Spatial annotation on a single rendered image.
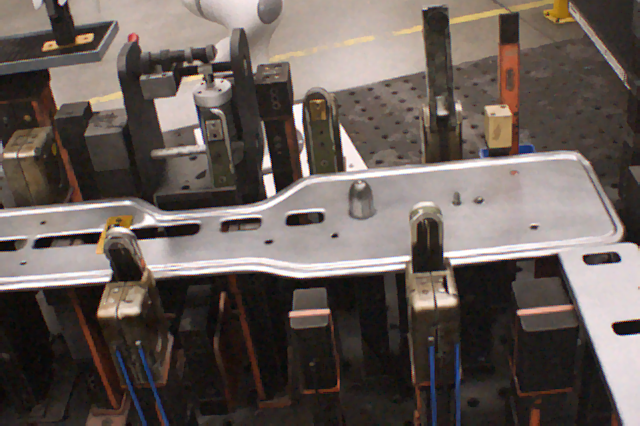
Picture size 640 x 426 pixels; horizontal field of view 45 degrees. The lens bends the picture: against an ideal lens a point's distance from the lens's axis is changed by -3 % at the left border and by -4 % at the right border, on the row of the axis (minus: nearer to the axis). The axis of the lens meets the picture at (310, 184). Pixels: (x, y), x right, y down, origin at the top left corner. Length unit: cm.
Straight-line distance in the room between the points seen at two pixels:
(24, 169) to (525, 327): 75
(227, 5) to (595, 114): 90
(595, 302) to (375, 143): 99
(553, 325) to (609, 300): 7
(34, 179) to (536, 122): 113
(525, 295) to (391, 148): 91
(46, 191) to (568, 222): 76
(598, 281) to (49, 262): 70
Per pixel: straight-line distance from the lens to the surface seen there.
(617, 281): 96
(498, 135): 116
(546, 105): 196
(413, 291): 87
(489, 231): 102
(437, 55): 113
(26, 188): 126
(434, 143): 117
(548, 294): 96
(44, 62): 132
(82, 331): 118
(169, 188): 126
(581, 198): 109
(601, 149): 179
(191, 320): 114
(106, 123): 125
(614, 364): 86
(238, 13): 149
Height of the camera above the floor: 161
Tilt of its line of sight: 32 degrees down
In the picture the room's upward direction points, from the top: 8 degrees counter-clockwise
